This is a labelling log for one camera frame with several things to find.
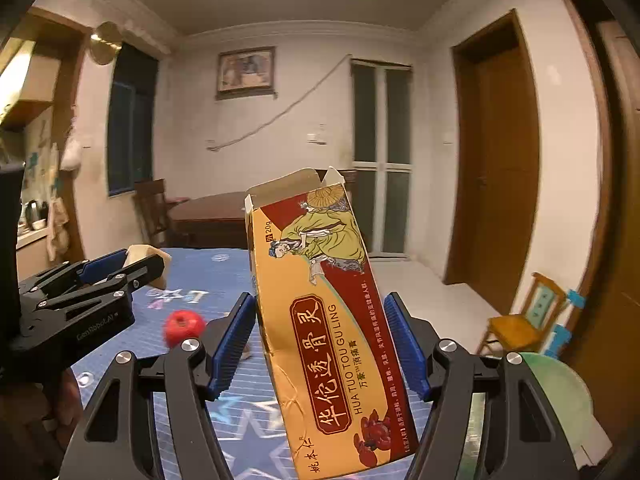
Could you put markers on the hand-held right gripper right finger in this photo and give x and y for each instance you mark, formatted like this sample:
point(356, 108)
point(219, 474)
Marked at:
point(407, 345)

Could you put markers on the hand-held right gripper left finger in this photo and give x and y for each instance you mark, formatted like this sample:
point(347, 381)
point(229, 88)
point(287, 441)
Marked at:
point(232, 345)

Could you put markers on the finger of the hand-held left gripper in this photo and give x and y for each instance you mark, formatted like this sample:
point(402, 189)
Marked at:
point(102, 262)
point(135, 275)

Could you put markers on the beige foam block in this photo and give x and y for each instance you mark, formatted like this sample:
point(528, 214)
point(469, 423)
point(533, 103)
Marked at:
point(142, 250)

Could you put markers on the long orange ointment box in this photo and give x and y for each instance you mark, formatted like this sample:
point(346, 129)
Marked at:
point(325, 310)

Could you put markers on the green plastic bin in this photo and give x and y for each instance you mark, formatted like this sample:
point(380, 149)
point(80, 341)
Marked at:
point(555, 395)

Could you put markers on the person's left hand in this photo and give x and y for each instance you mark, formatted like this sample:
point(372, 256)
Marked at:
point(65, 400)

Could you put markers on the red apple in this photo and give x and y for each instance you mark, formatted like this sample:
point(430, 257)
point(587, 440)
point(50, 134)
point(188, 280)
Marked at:
point(184, 329)

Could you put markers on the hanging beige cloth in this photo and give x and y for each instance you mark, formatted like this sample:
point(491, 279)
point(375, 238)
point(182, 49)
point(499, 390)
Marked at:
point(58, 225)

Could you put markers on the dark wooden dining chair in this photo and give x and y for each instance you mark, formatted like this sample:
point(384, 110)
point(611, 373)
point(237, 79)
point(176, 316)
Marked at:
point(150, 210)

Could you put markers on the blue star-print tablecloth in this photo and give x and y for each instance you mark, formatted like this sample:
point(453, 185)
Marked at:
point(215, 270)

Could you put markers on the steel electric kettle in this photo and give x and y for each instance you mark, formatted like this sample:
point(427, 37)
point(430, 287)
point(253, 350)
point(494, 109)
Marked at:
point(33, 212)

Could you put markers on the dark wooden dining table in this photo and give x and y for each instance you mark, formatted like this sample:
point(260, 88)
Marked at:
point(210, 215)

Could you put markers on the small yellow wooden chair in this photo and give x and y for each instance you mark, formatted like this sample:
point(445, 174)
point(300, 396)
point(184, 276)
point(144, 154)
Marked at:
point(515, 330)

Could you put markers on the hanging white plastic bag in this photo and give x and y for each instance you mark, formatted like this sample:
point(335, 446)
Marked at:
point(71, 155)

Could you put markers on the glass balcony door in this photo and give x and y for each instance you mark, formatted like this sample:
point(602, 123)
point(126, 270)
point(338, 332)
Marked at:
point(382, 160)

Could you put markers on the brown wooden door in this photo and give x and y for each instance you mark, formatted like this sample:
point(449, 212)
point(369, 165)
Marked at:
point(620, 185)
point(500, 160)

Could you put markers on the dark wall window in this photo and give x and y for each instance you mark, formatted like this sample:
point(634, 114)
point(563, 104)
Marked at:
point(132, 120)

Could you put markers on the kitchen wall cabinet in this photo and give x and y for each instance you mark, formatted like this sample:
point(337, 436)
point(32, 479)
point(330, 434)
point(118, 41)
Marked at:
point(25, 85)

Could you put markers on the round gold wall plate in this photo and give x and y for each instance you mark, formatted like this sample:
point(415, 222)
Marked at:
point(106, 42)

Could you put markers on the framed wall picture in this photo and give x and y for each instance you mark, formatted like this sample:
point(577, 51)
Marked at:
point(246, 72)

